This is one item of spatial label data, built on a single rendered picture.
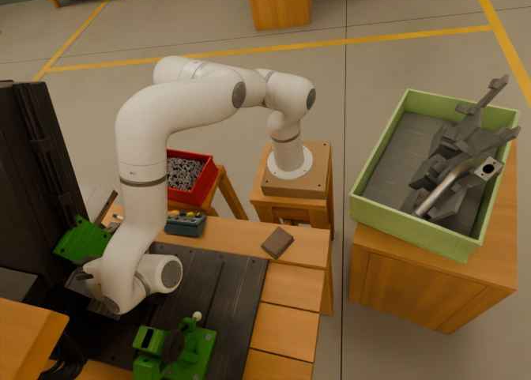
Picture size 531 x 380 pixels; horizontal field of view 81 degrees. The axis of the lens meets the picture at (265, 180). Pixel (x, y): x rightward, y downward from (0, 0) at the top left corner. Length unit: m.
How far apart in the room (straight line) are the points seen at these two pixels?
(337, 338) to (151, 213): 1.47
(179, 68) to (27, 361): 0.53
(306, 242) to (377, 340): 0.96
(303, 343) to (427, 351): 1.04
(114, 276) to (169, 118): 0.33
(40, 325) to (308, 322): 0.74
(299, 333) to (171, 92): 0.78
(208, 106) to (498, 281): 1.06
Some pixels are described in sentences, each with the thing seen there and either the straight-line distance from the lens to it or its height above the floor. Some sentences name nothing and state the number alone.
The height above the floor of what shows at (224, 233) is 0.90.
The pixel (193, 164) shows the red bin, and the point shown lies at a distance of 1.48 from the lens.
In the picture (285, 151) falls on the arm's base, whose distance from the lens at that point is 1.15.
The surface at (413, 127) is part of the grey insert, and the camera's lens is 1.52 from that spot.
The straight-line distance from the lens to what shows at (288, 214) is 1.39.
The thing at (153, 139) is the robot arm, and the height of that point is 1.55.
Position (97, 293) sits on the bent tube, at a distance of 1.04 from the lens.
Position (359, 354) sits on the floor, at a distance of 1.93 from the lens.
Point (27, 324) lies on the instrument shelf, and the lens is 0.55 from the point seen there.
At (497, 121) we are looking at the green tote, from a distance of 1.56.
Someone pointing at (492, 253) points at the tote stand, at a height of 0.79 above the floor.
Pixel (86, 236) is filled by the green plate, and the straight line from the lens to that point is 1.04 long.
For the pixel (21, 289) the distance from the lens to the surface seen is 1.06.
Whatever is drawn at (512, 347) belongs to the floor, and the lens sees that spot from 2.11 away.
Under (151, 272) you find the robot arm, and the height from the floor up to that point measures 1.31.
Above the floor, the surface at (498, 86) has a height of 1.14.
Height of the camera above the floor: 1.91
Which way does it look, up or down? 52 degrees down
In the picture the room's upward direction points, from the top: 19 degrees counter-clockwise
